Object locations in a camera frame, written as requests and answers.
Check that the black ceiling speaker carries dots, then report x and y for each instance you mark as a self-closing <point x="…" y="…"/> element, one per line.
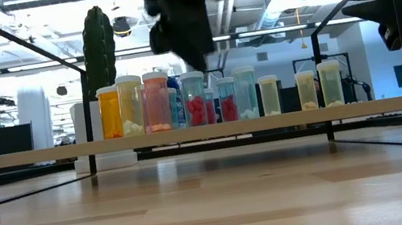
<point x="121" y="27"/>

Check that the white hexagonal plant pot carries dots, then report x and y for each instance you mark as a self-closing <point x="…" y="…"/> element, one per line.
<point x="111" y="160"/>

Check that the small pale yellow pill bottle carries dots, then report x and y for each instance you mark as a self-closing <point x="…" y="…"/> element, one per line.
<point x="131" y="107"/>

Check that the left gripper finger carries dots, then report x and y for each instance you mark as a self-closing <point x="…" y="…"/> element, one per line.
<point x="194" y="36"/>

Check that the green cactus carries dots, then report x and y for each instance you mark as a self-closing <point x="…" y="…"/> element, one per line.
<point x="99" y="56"/>

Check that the black background robot arm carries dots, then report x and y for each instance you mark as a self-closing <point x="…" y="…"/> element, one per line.
<point x="362" y="85"/>

